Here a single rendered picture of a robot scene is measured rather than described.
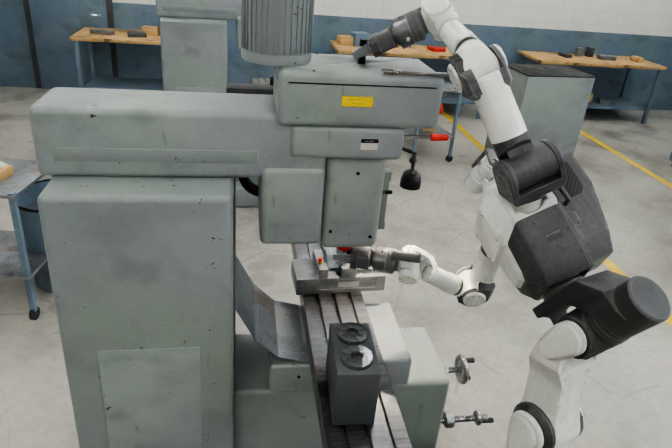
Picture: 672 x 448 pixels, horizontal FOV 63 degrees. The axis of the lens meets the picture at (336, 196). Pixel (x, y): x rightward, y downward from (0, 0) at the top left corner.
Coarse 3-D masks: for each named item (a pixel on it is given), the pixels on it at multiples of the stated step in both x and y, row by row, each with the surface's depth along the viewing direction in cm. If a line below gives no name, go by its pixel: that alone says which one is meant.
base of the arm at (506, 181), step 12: (552, 144) 134; (492, 168) 139; (504, 168) 133; (564, 168) 134; (504, 180) 135; (516, 180) 133; (552, 180) 135; (564, 180) 135; (504, 192) 139; (516, 192) 134; (528, 192) 135; (540, 192) 135; (516, 204) 135
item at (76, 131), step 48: (48, 96) 151; (96, 96) 155; (144, 96) 159; (192, 96) 162; (240, 96) 166; (48, 144) 147; (96, 144) 149; (144, 144) 151; (192, 144) 153; (240, 144) 155; (288, 144) 157
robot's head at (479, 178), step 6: (474, 168) 163; (480, 168) 159; (468, 174) 165; (474, 174) 162; (480, 174) 160; (486, 174) 159; (492, 174) 157; (468, 180) 164; (474, 180) 161; (480, 180) 161; (486, 180) 159; (492, 180) 158; (468, 186) 164; (474, 186) 163; (480, 186) 162; (486, 186) 159; (474, 192) 164; (480, 192) 165
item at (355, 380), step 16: (336, 336) 160; (352, 336) 159; (368, 336) 161; (336, 352) 154; (352, 352) 153; (368, 352) 153; (336, 368) 149; (352, 368) 148; (368, 368) 149; (336, 384) 148; (352, 384) 148; (368, 384) 149; (336, 400) 150; (352, 400) 151; (368, 400) 151; (336, 416) 153; (352, 416) 153; (368, 416) 154
